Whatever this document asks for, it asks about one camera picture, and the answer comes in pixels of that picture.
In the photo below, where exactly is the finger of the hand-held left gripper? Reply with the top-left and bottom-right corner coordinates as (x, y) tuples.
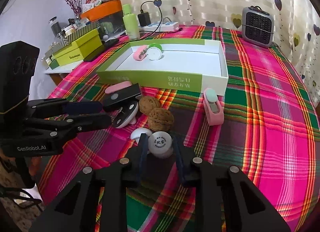
(22, 113), (112, 145)
(27, 98), (103, 120)

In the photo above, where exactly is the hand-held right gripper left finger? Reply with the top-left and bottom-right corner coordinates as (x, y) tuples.
(30, 133), (150, 232)

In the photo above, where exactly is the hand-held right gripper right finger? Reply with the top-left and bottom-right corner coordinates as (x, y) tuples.
(172, 136), (292, 232)

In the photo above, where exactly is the small white round cap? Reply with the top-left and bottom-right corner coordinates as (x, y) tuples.
(148, 131), (173, 159)

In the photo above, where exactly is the black and white round holder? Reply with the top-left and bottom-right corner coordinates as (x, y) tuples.
(111, 100), (139, 129)

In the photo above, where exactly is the pink cylinder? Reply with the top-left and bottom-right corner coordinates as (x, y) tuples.
(104, 81), (132, 94)

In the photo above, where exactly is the black rectangular magnet block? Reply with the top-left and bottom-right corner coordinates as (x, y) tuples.
(102, 83), (142, 113)

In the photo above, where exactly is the green and white box tray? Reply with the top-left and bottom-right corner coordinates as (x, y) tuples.
(96, 38), (229, 96)

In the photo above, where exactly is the brown walnut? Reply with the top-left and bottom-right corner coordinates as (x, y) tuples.
(148, 108), (175, 132)
(138, 96), (161, 115)

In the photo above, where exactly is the white side table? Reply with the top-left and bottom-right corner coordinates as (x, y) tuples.
(44, 66), (75, 75)

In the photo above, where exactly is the pink clip with teal button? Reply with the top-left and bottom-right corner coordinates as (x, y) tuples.
(203, 88), (224, 126)

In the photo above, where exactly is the yellow-green cardboard box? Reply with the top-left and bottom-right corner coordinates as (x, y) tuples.
(52, 29), (102, 66)

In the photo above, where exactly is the black smartphone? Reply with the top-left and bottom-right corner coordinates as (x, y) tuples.
(84, 38), (120, 62)

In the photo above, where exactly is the pink plastic clip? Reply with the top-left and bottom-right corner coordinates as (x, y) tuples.
(132, 45), (148, 61)

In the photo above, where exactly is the striped gift box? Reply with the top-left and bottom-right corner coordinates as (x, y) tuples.
(45, 21), (100, 59)

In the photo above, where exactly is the green and white suction holder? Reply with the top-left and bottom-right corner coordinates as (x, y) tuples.
(146, 42), (164, 61)

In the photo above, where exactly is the clear plastic container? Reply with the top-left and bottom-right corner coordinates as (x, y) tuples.
(89, 12), (123, 35)

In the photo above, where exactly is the light green bottle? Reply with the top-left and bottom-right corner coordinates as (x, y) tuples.
(122, 4), (140, 41)

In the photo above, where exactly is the orange plastic tray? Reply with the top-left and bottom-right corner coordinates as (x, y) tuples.
(80, 0), (122, 22)

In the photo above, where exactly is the plaid tablecloth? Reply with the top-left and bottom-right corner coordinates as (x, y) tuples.
(37, 24), (320, 232)

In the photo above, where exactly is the stack of small cartons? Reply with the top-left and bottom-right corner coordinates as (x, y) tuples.
(82, 0), (103, 13)

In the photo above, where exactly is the black charger plug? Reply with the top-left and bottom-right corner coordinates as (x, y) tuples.
(138, 12), (151, 28)

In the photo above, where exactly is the white and blue power strip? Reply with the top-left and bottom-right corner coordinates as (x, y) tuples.
(139, 22), (179, 33)

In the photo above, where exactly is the grey small fan heater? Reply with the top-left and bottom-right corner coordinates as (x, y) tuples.
(241, 6), (275, 48)

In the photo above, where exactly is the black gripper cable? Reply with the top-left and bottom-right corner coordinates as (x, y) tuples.
(0, 187), (43, 207)

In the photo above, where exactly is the black charger cable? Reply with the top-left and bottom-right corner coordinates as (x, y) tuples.
(140, 0), (183, 33)

